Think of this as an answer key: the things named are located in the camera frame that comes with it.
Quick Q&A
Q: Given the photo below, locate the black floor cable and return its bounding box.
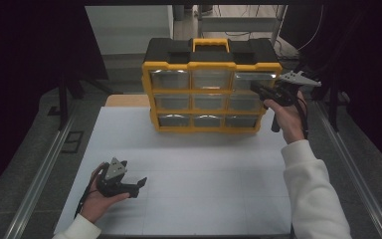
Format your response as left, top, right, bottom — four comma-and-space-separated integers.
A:
273, 36, 312, 73

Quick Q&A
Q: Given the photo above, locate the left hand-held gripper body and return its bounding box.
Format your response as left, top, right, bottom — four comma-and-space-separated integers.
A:
95, 156, 140, 199

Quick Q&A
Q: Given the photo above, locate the hand-held gripper black cable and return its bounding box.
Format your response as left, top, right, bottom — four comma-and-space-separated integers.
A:
294, 96, 310, 140
74, 162, 106, 219

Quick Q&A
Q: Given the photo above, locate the black metal stand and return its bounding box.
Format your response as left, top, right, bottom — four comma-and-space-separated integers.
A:
306, 63, 351, 133
58, 71, 123, 131

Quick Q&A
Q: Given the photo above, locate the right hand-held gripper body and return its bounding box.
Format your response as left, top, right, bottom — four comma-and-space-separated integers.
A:
262, 70, 322, 133

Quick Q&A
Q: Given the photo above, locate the yellow black organizer cabinet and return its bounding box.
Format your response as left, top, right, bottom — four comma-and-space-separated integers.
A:
141, 37, 284, 134

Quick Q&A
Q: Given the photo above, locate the aluminium frame rail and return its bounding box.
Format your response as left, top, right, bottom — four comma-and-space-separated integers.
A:
312, 100, 382, 239
2, 109, 79, 239

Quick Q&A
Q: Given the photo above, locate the grey metal table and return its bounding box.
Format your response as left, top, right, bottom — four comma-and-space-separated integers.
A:
197, 4, 288, 46

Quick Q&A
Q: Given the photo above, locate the black curtain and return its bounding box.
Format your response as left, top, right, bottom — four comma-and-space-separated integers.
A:
0, 0, 110, 203
278, 0, 382, 178

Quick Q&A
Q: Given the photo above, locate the right hand-held gripper black cable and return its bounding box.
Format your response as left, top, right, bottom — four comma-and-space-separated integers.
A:
294, 96, 310, 140

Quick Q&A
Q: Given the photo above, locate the person's left hand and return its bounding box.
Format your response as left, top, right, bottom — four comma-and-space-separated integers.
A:
79, 165, 131, 224

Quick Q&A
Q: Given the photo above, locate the clear plastic organizer drawer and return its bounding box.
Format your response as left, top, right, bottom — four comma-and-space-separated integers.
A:
234, 71, 277, 93

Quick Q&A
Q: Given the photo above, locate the left hand-held gripper black cable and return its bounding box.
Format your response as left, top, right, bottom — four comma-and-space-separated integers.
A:
74, 162, 106, 219

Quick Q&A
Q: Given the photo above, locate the person's right hand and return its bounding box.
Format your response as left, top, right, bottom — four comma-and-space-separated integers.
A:
263, 91, 308, 145

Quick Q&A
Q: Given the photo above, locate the small black floor plate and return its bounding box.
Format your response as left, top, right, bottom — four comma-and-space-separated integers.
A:
47, 105, 62, 118

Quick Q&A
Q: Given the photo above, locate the white cable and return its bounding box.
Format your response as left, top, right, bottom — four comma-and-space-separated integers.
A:
297, 4, 326, 52

